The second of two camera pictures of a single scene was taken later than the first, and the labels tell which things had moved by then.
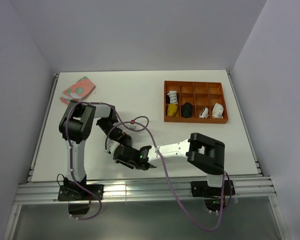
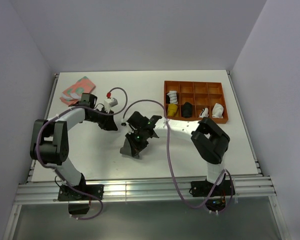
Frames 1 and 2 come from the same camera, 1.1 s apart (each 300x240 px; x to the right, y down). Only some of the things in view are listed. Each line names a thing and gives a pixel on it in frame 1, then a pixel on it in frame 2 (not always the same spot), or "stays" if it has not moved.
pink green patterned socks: (82, 88) stays
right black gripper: (124, 163) → (136, 148)
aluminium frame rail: (40, 193) stays
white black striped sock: (173, 96) stays
